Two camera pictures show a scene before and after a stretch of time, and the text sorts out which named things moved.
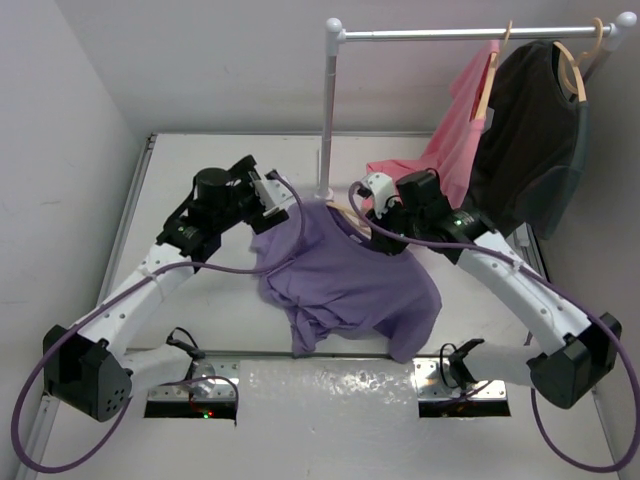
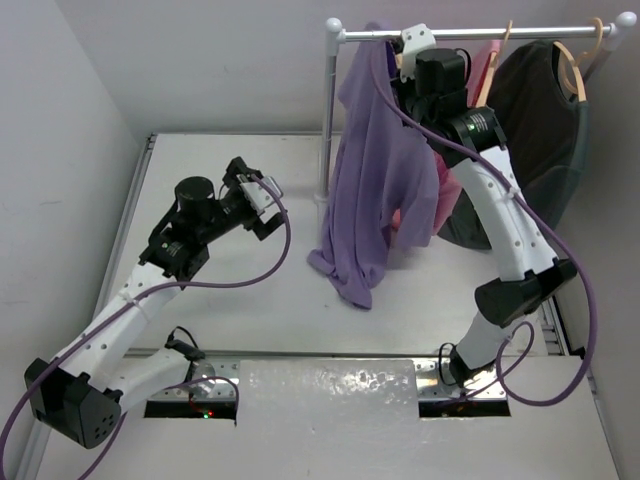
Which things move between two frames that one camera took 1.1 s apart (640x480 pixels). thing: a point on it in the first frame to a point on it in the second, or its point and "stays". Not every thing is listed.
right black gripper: x=389 y=244 to x=403 y=88
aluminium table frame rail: x=50 y=402 stays
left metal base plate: x=215 y=377 stays
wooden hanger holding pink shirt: x=487 y=90 stays
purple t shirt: x=327 y=276 to x=384 y=181
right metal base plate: x=435 y=381 stays
